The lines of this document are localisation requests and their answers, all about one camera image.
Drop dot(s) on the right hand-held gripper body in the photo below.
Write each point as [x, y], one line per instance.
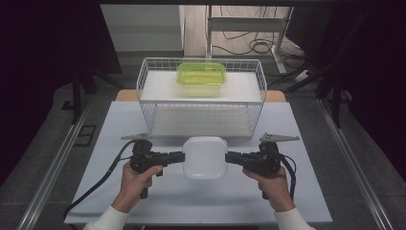
[263, 161]

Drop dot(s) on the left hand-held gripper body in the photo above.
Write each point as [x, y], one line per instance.
[143, 159]

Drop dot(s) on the white square bowl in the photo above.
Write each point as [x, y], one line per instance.
[205, 158]

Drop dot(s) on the green plastic container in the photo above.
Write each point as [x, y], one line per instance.
[201, 75]

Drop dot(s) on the person's right hand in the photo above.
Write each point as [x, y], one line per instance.
[274, 188]

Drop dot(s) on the person's left hand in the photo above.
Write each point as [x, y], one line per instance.
[134, 188]

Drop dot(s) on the wooden table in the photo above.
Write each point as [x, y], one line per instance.
[127, 96]

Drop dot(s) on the black metal stand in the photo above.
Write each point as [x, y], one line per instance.
[335, 96]
[76, 96]

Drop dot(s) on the white power strip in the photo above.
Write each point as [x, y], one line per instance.
[303, 76]

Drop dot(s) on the white cabinet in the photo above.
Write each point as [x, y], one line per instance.
[143, 28]

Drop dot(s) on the black square floor bracket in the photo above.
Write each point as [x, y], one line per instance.
[85, 135]

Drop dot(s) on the aluminium floor rail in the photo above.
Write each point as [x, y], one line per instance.
[354, 166]
[54, 166]

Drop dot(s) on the white metal desk frame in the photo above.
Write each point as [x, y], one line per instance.
[245, 25]

